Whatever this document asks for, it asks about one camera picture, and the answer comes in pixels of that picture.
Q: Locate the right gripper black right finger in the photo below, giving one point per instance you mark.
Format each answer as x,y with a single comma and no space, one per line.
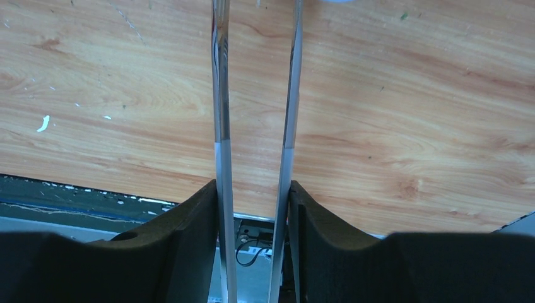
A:
334,261

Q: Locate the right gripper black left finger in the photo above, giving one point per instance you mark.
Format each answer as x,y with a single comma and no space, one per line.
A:
168,259

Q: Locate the steel tongs with grey handle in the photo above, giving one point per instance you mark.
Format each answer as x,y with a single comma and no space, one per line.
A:
283,281

